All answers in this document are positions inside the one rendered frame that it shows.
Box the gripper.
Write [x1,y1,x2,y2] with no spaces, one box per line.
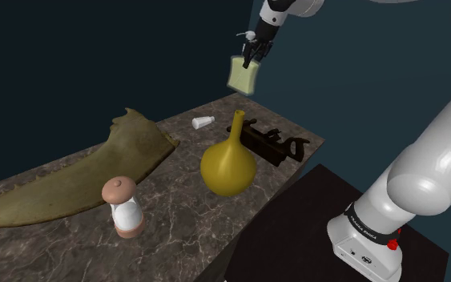
[241,18,279,70]

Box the pale green bread slice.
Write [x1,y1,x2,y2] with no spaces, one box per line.
[226,55,261,97]

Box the small white shaker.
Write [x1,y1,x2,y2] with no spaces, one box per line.
[191,115,216,131]

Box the dark wood hand plane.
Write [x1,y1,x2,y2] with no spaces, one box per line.
[226,118,311,167]

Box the yellow round-bellied vase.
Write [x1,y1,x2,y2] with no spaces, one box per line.
[199,109,258,197]

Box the black robot stand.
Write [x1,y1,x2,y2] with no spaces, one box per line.
[223,163,450,282]

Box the pink and white grinder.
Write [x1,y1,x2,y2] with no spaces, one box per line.
[101,175,147,240]

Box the large olive serrated claw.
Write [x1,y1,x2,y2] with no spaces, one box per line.
[0,107,180,229]

